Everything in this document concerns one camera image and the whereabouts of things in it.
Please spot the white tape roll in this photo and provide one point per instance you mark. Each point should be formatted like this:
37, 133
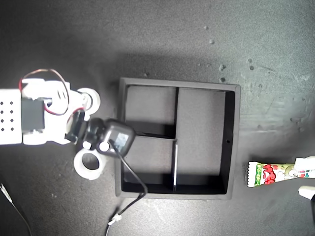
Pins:
96, 99
85, 172

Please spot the snack bar printed wrapper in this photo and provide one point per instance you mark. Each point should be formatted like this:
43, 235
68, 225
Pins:
268, 174

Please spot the black tray with wells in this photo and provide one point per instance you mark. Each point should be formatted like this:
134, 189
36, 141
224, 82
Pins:
199, 123

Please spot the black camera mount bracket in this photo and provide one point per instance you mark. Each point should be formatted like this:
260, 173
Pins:
93, 132

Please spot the black camera box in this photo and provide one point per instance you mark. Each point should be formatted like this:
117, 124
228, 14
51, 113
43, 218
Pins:
119, 138

